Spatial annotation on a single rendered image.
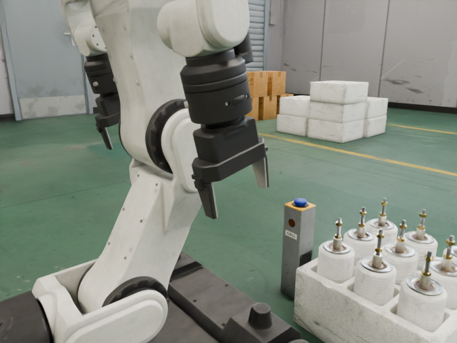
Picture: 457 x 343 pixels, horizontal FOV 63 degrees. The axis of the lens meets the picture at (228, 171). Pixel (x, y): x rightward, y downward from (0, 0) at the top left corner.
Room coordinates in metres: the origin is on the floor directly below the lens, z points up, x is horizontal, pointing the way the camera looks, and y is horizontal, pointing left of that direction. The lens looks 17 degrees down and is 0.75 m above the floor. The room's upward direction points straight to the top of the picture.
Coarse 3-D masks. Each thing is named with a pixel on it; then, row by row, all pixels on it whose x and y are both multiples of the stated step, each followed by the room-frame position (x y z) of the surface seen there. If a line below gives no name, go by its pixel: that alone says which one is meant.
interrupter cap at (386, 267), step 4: (364, 260) 0.85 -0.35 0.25; (368, 260) 0.85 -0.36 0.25; (372, 260) 0.86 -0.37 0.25; (384, 260) 0.85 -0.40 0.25; (364, 264) 0.83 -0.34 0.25; (368, 264) 0.83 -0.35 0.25; (384, 264) 0.83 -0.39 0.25; (388, 264) 0.83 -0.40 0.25; (368, 268) 0.81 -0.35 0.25; (372, 268) 0.81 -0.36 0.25; (376, 268) 0.82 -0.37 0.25; (380, 268) 0.82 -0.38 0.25; (384, 268) 0.82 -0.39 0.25; (388, 268) 0.82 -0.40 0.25; (376, 272) 0.80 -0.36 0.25; (380, 272) 0.80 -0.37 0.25; (384, 272) 0.80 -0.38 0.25
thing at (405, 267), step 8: (384, 248) 0.92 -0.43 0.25; (384, 256) 0.90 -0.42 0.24; (392, 256) 0.88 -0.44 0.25; (416, 256) 0.88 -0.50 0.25; (392, 264) 0.87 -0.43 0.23; (400, 264) 0.86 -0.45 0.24; (408, 264) 0.86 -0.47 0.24; (416, 264) 0.87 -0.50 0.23; (400, 272) 0.86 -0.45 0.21; (408, 272) 0.86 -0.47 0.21; (400, 280) 0.86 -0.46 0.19
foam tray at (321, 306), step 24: (312, 264) 0.96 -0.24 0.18; (312, 288) 0.89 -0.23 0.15; (336, 288) 0.84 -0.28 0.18; (312, 312) 0.88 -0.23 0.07; (336, 312) 0.83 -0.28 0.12; (360, 312) 0.78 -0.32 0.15; (384, 312) 0.74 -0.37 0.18; (456, 312) 0.74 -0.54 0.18; (336, 336) 0.82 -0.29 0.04; (360, 336) 0.77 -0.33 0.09; (384, 336) 0.72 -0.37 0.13; (408, 336) 0.68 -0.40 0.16; (432, 336) 0.66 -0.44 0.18; (456, 336) 0.70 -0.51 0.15
